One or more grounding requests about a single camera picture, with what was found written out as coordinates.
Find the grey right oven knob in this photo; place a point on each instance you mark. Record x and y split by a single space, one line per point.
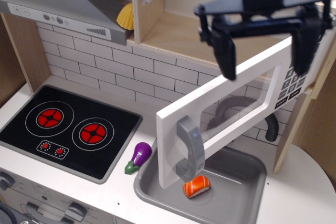
76 212

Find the grey left oven knob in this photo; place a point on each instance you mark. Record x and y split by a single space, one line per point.
6 181

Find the dark grey toy faucet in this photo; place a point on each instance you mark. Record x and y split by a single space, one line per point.
231 109

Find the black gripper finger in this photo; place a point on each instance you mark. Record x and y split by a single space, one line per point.
304 48
225 53

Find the grey toy sink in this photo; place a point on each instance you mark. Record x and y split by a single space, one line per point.
237 182

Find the purple toy eggplant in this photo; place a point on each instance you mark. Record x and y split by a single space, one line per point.
141 154

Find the yellow toy shell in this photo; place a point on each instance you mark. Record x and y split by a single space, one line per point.
125 18

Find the grey range hood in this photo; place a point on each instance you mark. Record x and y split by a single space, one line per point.
96 18

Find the orange salmon sushi toy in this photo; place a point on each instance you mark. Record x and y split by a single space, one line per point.
197 186

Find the grey oven knob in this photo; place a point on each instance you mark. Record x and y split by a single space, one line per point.
76 212
6 181

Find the black toy stovetop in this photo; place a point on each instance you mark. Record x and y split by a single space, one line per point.
78 135

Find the white toy microwave door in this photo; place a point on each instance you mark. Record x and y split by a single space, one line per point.
196 126

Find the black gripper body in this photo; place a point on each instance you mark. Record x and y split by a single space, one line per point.
246 18

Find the wooden microwave cabinet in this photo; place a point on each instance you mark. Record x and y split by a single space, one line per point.
169 27

